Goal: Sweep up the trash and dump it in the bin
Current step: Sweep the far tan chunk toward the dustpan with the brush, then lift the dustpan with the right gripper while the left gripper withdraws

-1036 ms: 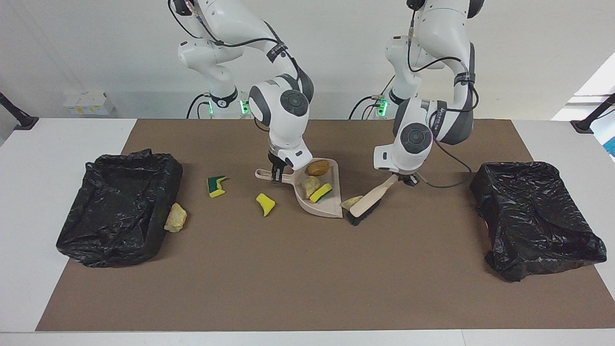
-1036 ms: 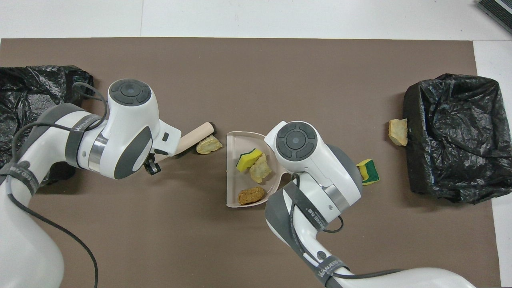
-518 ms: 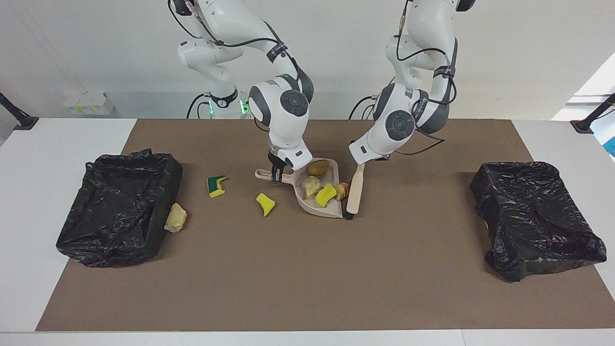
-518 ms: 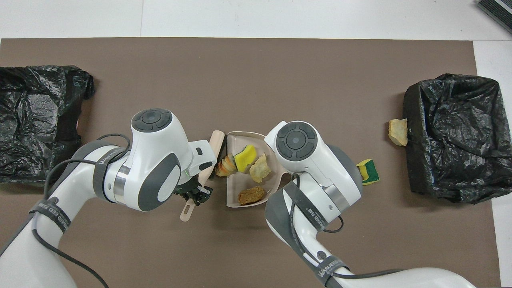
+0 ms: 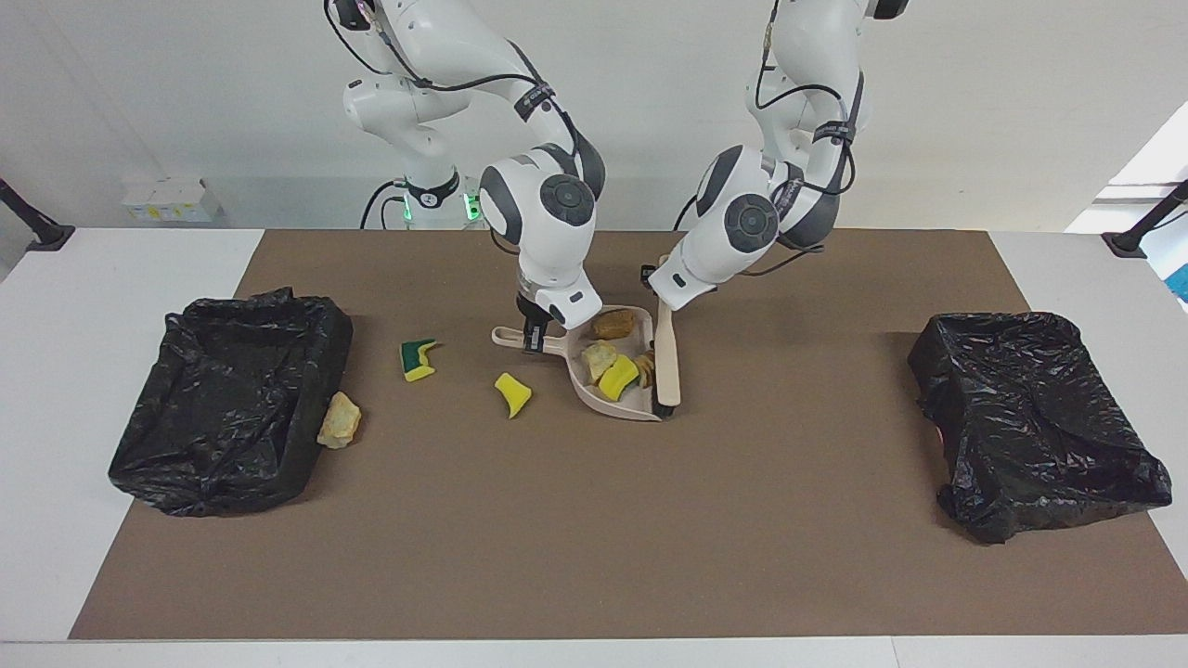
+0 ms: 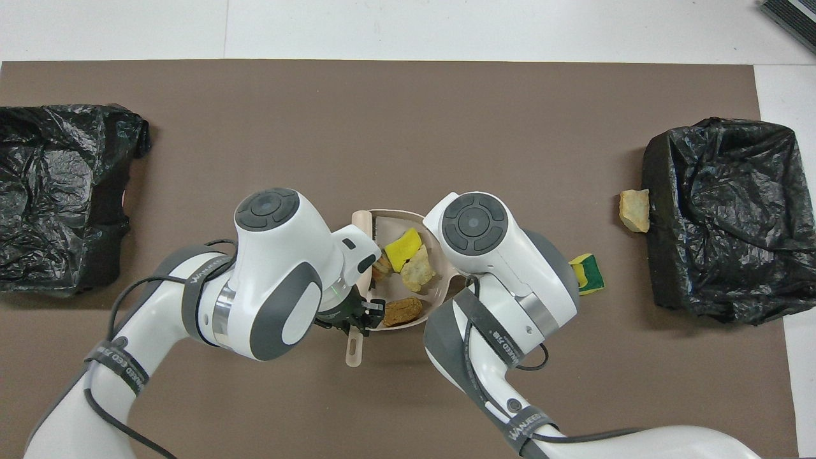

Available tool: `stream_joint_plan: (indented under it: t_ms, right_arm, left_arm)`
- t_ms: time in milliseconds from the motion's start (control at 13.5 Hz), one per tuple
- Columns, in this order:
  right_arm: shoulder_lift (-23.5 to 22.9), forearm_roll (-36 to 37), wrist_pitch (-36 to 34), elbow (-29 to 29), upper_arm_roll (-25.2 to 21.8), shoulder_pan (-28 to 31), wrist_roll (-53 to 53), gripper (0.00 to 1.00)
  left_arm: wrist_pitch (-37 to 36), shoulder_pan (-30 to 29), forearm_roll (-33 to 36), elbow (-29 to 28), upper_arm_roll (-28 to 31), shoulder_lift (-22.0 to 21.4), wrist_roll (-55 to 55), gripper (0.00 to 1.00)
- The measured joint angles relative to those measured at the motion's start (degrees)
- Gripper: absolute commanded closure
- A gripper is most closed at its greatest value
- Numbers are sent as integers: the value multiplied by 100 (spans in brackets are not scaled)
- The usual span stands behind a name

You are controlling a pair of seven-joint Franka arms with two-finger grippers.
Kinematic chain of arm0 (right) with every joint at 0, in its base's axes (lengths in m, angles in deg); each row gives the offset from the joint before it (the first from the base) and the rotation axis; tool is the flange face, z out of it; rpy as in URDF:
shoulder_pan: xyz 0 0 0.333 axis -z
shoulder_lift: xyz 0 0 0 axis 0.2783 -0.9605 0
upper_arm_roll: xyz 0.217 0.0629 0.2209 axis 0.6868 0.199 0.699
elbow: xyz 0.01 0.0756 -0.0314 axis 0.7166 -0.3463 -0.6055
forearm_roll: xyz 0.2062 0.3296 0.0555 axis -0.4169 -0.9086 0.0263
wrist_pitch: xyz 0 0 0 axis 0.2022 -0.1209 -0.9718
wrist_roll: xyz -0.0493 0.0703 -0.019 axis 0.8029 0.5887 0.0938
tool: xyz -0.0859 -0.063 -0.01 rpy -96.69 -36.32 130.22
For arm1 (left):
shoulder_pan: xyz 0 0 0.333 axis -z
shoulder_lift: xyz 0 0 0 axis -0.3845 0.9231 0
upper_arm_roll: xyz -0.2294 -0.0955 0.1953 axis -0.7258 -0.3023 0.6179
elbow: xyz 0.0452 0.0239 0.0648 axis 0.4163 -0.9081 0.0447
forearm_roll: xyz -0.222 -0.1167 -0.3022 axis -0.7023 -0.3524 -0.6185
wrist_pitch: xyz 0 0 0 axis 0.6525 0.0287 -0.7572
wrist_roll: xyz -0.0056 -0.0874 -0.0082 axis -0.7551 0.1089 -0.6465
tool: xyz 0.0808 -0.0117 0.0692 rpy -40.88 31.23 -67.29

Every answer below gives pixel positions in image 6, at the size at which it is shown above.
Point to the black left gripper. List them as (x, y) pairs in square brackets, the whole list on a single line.
[(338, 312)]

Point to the beige hand brush black bristles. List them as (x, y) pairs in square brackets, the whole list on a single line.
[(354, 350)]

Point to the brown bread-like sponge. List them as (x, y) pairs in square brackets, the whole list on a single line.
[(401, 311)]

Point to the pale oval sponge chunk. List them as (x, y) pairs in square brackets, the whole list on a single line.
[(381, 268)]

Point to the beige plastic dustpan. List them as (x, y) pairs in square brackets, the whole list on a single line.
[(428, 303)]

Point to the pale angular sponge chunk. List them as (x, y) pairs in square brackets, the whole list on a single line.
[(417, 271)]

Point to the large yellow sponge piece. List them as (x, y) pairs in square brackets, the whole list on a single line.
[(401, 248)]

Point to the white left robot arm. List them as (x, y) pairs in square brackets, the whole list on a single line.
[(274, 255)]

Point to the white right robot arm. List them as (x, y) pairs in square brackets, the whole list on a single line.
[(484, 236)]

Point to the black bag lined bin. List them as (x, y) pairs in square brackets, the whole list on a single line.
[(57, 178), (720, 210)]

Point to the brown table mat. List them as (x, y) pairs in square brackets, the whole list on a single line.
[(382, 127)]

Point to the yellow green sponge piece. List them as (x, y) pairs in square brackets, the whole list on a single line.
[(590, 274)]

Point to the pale tan sponge chunk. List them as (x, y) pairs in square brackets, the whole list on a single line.
[(635, 210)]

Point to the dark ribbed device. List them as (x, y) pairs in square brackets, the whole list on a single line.
[(794, 16)]

